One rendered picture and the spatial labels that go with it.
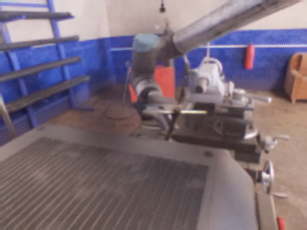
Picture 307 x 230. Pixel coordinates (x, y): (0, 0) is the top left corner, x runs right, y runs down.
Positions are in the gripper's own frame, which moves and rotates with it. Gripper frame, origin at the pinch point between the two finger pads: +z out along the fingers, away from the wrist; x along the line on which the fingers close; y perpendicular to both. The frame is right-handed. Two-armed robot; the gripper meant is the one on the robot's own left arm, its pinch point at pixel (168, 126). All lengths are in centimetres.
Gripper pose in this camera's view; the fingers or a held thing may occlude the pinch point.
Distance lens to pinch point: 59.5
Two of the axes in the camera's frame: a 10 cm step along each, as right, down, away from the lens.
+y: 2.6, -8.1, -5.3
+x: 9.1, 0.3, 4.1
